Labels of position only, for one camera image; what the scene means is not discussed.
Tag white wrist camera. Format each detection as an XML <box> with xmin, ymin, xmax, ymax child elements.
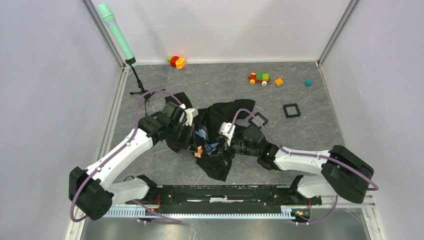
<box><xmin>218</xmin><ymin>122</ymin><xmax>235</xmax><ymax>147</ymax></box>
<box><xmin>179</xmin><ymin>104</ymin><xmax>198</xmax><ymax>126</ymax></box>

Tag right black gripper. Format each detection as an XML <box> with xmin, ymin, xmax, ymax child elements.
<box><xmin>209</xmin><ymin>133</ymin><xmax>259</xmax><ymax>166</ymax></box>

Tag black microphone tripod stand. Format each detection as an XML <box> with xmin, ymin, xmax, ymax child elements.
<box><xmin>124</xmin><ymin>57</ymin><xmax>154</xmax><ymax>115</ymax></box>

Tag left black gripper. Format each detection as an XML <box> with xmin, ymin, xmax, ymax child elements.
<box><xmin>167</xmin><ymin>122</ymin><xmax>198</xmax><ymax>153</ymax></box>

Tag teal small cube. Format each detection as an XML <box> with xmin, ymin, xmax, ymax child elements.
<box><xmin>304</xmin><ymin>79</ymin><xmax>312</xmax><ymax>87</ymax></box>

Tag orange yellow toy brick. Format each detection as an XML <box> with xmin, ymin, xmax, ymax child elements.
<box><xmin>274</xmin><ymin>78</ymin><xmax>284</xmax><ymax>87</ymax></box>

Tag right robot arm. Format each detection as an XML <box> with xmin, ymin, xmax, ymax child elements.
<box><xmin>203</xmin><ymin>126</ymin><xmax>377</xmax><ymax>204</ymax></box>

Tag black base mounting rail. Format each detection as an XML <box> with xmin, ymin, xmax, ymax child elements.
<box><xmin>141</xmin><ymin>184</ymin><xmax>322</xmax><ymax>214</ymax></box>

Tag black t-shirt garment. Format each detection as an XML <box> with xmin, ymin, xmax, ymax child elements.
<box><xmin>163</xmin><ymin>92</ymin><xmax>258</xmax><ymax>183</ymax></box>

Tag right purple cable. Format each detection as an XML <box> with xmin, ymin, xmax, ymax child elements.
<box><xmin>226</xmin><ymin>108</ymin><xmax>380</xmax><ymax>226</ymax></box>

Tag red orange green toy blocks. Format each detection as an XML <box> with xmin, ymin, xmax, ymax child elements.
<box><xmin>167</xmin><ymin>55</ymin><xmax>186</xmax><ymax>70</ymax></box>

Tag purple cable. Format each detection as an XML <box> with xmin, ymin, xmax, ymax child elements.
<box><xmin>69</xmin><ymin>89</ymin><xmax>184</xmax><ymax>225</ymax></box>
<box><xmin>226</xmin><ymin>108</ymin><xmax>380</xmax><ymax>226</ymax></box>

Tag orange butterfly brooch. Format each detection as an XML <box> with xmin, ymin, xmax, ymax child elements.
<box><xmin>193</xmin><ymin>145</ymin><xmax>203</xmax><ymax>158</ymax></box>

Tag black square frame box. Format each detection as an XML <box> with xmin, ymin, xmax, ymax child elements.
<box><xmin>282</xmin><ymin>103</ymin><xmax>301</xmax><ymax>119</ymax></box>

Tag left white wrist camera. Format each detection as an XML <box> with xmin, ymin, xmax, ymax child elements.
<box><xmin>179</xmin><ymin>104</ymin><xmax>198</xmax><ymax>126</ymax></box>

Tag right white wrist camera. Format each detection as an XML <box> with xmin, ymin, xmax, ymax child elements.
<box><xmin>218</xmin><ymin>122</ymin><xmax>235</xmax><ymax>147</ymax></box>

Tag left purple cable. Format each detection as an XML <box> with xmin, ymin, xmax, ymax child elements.
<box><xmin>69</xmin><ymin>89</ymin><xmax>184</xmax><ymax>225</ymax></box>

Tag green microphone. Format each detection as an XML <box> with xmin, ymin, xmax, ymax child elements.
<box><xmin>96</xmin><ymin>3</ymin><xmax>137</xmax><ymax>67</ymax></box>

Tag black square display frame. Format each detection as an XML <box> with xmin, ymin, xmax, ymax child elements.
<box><xmin>248</xmin><ymin>112</ymin><xmax>269</xmax><ymax>128</ymax></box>

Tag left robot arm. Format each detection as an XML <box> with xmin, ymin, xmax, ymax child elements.
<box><xmin>68</xmin><ymin>102</ymin><xmax>197</xmax><ymax>221</ymax></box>

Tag colourful toy train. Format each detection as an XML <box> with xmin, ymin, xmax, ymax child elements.
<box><xmin>248</xmin><ymin>72</ymin><xmax>271</xmax><ymax>86</ymax></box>

